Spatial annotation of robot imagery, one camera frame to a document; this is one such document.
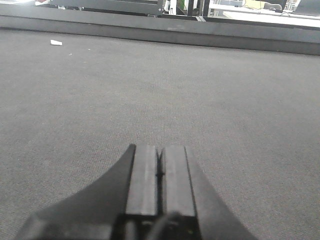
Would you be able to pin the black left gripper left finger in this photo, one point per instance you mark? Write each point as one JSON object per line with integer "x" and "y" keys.
{"x": 128, "y": 191}

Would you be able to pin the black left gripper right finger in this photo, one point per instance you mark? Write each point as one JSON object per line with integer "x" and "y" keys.
{"x": 187, "y": 190}

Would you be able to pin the white paper scrap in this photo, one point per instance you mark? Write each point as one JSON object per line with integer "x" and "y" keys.
{"x": 56, "y": 43}

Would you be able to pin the dark conveyor side rail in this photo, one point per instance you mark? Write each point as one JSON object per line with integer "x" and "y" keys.
{"x": 210, "y": 32}

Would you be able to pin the black metal frame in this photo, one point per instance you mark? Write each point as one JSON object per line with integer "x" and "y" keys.
{"x": 166, "y": 9}

